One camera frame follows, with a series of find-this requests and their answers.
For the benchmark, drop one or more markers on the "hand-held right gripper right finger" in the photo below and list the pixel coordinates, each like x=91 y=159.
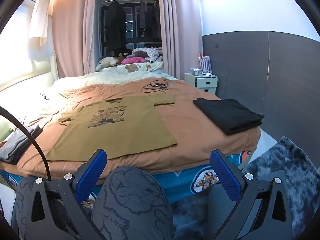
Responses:
x=225 y=175

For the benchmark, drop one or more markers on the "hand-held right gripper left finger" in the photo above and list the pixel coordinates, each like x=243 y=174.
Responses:
x=92 y=172

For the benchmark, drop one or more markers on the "olive printed t-shirt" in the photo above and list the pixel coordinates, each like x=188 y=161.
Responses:
x=125 y=130

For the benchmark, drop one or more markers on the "black folded clothes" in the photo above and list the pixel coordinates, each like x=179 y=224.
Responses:
x=230 y=115

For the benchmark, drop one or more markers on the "grey folded clothes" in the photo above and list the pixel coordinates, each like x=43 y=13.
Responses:
x=15 y=145

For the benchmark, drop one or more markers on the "teal patterned bedsheet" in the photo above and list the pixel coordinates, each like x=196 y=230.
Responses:
x=185 y=180

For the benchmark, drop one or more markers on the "dark patterned cloth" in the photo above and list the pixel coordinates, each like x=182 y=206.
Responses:
x=130 y=205

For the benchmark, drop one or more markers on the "orange blanket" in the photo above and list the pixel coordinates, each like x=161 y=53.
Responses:
x=190 y=130

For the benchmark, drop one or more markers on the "grey shaggy rug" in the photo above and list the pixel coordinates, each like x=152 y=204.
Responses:
x=287 y=160

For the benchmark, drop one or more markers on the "person's leg in patterned pants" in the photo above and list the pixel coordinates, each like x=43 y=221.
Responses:
x=23 y=187

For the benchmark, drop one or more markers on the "cream duvet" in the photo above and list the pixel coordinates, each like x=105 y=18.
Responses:
x=100 y=78

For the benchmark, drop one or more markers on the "white nightstand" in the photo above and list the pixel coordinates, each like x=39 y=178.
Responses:
x=205 y=82

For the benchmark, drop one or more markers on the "small brown plush bear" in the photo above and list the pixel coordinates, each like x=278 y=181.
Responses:
x=132 y=68

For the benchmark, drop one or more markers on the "small white rack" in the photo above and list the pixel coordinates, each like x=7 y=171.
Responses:
x=205 y=63

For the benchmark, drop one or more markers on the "cream padded headboard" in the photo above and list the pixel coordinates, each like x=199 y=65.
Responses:
x=30 y=72

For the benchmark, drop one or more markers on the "pink cloth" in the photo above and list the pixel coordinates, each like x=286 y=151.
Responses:
x=135 y=60

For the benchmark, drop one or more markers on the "dark brown plush toy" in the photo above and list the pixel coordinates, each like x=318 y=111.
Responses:
x=122 y=55

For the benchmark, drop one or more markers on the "pink curtain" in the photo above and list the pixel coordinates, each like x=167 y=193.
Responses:
x=182 y=30
x=72 y=30

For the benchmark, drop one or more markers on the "dark hanging coat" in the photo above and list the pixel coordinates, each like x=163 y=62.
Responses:
x=115 y=25

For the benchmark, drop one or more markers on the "white hanging garment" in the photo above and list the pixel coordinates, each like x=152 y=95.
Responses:
x=40 y=17

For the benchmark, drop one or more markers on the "dark hanging garment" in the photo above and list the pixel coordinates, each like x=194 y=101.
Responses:
x=143 y=15
x=156 y=20

